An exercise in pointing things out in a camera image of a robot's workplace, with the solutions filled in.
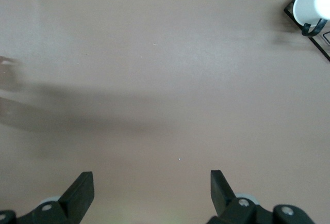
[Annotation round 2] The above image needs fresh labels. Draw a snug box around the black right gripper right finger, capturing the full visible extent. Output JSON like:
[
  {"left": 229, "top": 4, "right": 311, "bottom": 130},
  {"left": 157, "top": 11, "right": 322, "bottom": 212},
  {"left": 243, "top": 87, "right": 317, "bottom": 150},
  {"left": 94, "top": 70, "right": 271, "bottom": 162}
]
[{"left": 206, "top": 169, "right": 317, "bottom": 224}]

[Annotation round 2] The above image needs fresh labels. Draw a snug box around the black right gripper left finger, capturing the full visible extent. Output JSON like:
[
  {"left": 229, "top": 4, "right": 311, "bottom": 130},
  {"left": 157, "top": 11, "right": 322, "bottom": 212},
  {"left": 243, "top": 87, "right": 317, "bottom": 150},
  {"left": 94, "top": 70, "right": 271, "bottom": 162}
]
[{"left": 0, "top": 171, "right": 95, "bottom": 224}]

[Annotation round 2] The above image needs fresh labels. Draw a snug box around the brown table cover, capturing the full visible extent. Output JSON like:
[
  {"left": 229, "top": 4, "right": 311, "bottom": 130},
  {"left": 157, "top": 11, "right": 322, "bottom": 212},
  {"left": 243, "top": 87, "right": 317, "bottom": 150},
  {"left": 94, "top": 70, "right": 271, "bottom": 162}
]
[{"left": 0, "top": 0, "right": 330, "bottom": 224}]

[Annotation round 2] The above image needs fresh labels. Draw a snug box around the black wire rack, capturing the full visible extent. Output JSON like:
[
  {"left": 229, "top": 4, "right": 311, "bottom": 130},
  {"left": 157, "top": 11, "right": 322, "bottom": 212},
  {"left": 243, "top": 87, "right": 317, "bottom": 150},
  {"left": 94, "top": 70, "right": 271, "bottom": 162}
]
[{"left": 283, "top": 0, "right": 330, "bottom": 62}]

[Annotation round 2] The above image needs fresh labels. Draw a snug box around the white enamel cup black handle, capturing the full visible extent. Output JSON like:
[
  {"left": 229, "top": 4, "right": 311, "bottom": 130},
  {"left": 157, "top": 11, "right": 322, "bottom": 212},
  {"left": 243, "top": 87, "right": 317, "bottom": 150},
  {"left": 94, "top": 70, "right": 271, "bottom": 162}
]
[{"left": 292, "top": 0, "right": 330, "bottom": 37}]

